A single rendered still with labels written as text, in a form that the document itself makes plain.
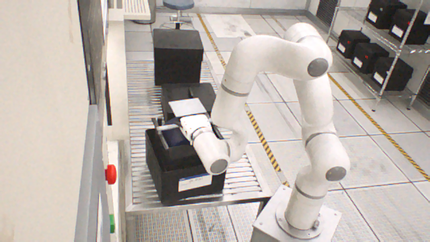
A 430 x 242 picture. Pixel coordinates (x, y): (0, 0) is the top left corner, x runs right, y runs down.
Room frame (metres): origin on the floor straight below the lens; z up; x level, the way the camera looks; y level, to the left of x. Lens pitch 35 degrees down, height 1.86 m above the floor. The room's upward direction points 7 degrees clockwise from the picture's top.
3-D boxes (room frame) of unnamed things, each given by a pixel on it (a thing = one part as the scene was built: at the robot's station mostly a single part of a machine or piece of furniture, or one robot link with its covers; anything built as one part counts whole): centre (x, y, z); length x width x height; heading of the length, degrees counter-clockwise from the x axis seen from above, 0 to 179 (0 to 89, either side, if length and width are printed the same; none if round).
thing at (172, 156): (1.12, 0.11, 0.95); 0.24 x 0.20 x 0.32; 116
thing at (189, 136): (1.02, 0.06, 1.09); 0.11 x 0.10 x 0.07; 26
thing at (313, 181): (0.91, -0.38, 1.07); 0.19 x 0.12 x 0.24; 7
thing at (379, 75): (3.40, -1.75, 0.31); 0.30 x 0.28 x 0.26; 14
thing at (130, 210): (1.59, 0.20, 0.38); 1.30 x 0.60 x 0.76; 17
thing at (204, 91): (1.60, 0.14, 0.83); 0.29 x 0.29 x 0.13; 17
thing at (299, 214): (0.95, -0.38, 0.85); 0.19 x 0.19 x 0.18
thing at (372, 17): (3.77, -1.62, 0.81); 0.30 x 0.28 x 0.26; 12
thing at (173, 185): (1.12, 0.11, 0.85); 0.28 x 0.28 x 0.17; 26
